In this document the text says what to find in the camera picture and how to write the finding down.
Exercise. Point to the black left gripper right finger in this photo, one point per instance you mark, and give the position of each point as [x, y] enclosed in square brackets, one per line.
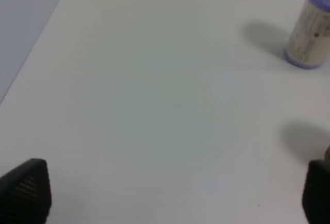
[315, 198]

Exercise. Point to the purple white cylindrical roll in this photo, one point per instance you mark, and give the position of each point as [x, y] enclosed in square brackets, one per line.
[308, 44]

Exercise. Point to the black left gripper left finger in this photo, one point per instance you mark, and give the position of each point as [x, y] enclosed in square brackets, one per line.
[26, 193]

